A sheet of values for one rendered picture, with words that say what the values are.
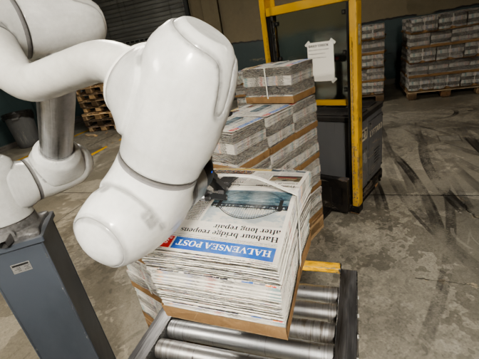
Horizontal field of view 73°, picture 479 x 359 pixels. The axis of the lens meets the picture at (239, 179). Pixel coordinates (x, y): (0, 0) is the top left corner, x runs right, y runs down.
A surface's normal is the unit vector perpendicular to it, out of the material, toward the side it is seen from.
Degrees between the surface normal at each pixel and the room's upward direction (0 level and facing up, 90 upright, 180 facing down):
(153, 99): 80
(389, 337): 0
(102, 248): 91
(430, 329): 0
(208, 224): 9
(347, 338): 0
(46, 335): 90
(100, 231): 83
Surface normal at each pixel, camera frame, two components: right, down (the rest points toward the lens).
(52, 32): 0.72, 0.49
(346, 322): -0.16, -0.90
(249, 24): -0.31, 0.43
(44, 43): 0.59, 0.69
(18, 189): 0.77, 0.10
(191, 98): 0.22, 0.46
